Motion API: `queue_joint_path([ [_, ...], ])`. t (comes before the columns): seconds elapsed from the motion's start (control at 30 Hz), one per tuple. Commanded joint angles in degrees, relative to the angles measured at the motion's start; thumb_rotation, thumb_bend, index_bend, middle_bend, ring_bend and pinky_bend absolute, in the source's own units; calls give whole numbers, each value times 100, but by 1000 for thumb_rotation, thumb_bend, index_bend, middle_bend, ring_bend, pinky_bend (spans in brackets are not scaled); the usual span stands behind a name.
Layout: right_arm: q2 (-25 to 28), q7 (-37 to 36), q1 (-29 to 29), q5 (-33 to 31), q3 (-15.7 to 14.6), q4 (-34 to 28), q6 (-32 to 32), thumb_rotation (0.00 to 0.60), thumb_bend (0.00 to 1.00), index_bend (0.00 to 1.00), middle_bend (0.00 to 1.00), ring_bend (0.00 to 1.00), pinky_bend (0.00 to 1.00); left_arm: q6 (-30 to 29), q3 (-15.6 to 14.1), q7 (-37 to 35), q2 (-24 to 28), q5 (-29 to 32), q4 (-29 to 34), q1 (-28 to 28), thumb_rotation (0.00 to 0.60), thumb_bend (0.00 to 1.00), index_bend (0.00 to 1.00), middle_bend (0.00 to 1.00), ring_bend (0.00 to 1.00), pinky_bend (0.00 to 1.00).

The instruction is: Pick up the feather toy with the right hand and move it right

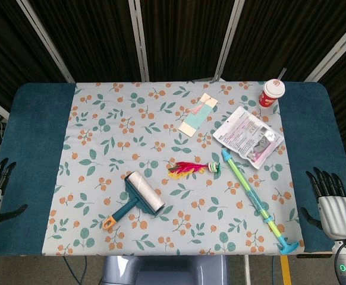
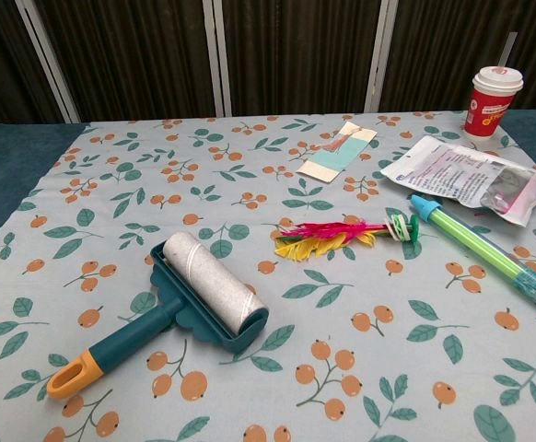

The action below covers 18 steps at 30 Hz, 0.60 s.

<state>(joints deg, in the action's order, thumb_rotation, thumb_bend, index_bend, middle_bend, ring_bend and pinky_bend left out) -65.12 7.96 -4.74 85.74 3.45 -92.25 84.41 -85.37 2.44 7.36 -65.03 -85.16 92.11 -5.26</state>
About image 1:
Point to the right black grey robot hand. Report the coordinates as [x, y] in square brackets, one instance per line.
[338, 213]

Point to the red feather shuttlecock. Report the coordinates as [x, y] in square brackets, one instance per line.
[191, 169]

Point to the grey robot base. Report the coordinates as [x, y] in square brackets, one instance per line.
[161, 270]

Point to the white plastic packet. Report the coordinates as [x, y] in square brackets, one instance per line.
[244, 133]

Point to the floral tablecloth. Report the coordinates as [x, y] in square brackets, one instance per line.
[101, 133]

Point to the yellow floor tape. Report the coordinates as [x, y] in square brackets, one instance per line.
[285, 273]

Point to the dark blue table cover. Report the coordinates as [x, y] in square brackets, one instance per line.
[36, 133]

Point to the green teal water pump toy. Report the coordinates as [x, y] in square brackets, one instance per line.
[250, 190]

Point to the red paper cup white lid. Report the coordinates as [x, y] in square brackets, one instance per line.
[269, 98]

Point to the teal lint roller orange tip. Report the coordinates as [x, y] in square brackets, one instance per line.
[146, 193]

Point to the beige teal bookmark card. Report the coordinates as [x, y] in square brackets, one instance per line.
[196, 118]

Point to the dark folding screen white frames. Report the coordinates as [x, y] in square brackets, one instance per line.
[101, 29]

